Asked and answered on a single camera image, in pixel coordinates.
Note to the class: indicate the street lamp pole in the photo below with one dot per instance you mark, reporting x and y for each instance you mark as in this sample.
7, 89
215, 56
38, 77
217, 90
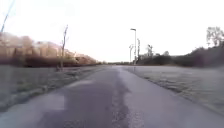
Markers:
135, 43

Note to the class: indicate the grey asphalt path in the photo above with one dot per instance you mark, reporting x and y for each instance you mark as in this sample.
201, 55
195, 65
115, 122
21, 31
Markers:
110, 100

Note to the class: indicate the thin bare young tree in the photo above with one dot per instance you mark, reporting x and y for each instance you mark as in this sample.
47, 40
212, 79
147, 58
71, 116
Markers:
62, 50

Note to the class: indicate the brown hedge row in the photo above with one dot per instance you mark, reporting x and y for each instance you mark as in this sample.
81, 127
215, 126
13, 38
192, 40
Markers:
40, 55

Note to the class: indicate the frosty grass field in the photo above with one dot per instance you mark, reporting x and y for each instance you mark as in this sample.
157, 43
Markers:
186, 80

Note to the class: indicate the dark bushes and trees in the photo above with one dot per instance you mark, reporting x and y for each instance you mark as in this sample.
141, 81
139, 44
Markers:
196, 56

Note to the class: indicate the frosty grass verge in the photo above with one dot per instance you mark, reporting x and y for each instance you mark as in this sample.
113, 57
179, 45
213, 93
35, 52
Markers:
26, 81

